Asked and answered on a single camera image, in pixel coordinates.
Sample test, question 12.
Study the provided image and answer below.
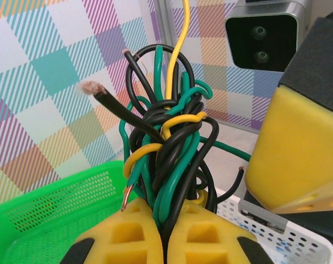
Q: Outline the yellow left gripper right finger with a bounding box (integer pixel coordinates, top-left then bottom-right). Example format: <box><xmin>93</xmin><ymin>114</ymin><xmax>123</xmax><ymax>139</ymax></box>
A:
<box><xmin>166</xmin><ymin>200</ymin><xmax>276</xmax><ymax>264</ymax></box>

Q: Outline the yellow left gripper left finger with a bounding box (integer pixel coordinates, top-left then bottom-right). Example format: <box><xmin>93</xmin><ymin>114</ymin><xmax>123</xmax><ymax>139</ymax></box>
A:
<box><xmin>60</xmin><ymin>198</ymin><xmax>165</xmax><ymax>264</ymax></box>

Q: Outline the yellow electrical cable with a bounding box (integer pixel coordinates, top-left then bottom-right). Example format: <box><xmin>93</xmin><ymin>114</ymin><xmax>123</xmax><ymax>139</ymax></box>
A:
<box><xmin>165</xmin><ymin>0</ymin><xmax>191</xmax><ymax>111</ymax></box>
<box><xmin>123</xmin><ymin>111</ymin><xmax>208</xmax><ymax>207</ymax></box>

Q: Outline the wire bundle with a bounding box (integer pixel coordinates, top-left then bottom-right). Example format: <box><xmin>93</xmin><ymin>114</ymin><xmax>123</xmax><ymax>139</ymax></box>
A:
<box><xmin>119</xmin><ymin>45</ymin><xmax>252</xmax><ymax>229</ymax></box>

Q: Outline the black electrical cable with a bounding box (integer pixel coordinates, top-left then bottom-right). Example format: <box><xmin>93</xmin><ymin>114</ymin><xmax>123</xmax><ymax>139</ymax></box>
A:
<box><xmin>123</xmin><ymin>43</ymin><xmax>248</xmax><ymax>218</ymax></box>

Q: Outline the green plastic basket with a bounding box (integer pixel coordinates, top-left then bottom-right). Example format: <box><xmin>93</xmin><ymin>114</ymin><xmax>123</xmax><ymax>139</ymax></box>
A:
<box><xmin>0</xmin><ymin>160</ymin><xmax>141</xmax><ymax>264</ymax></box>

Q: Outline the white perforated plastic basket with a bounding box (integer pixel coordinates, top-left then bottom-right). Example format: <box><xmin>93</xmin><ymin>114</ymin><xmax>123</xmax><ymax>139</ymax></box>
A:
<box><xmin>207</xmin><ymin>188</ymin><xmax>333</xmax><ymax>264</ymax></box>

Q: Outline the black flat case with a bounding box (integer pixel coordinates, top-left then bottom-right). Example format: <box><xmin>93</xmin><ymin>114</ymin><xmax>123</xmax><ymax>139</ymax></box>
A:
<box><xmin>239</xmin><ymin>189</ymin><xmax>333</xmax><ymax>250</ymax></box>

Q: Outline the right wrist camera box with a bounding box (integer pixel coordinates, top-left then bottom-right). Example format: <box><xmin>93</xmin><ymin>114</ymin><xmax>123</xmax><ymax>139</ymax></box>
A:
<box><xmin>225</xmin><ymin>0</ymin><xmax>307</xmax><ymax>73</ymax></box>

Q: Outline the aluminium frame post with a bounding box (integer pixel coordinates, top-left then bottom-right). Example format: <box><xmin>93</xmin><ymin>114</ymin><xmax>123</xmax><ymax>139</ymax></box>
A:
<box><xmin>155</xmin><ymin>0</ymin><xmax>176</xmax><ymax>49</ymax></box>

